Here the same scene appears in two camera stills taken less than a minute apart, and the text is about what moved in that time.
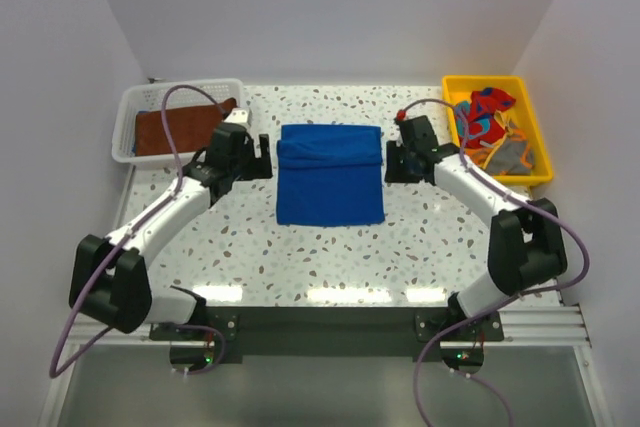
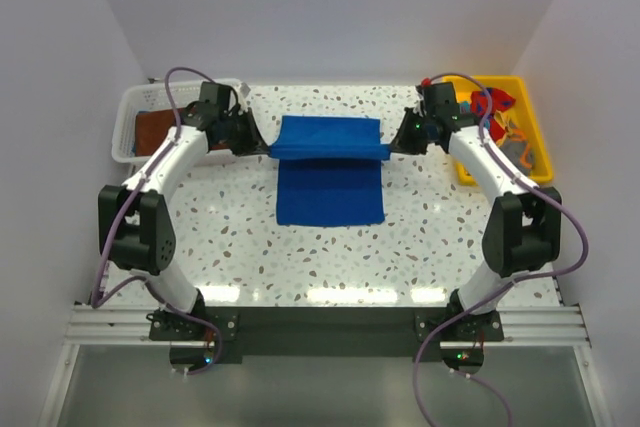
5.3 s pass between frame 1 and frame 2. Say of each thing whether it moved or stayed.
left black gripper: moved
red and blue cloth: stayed
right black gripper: moved
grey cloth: stayed
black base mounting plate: stayed
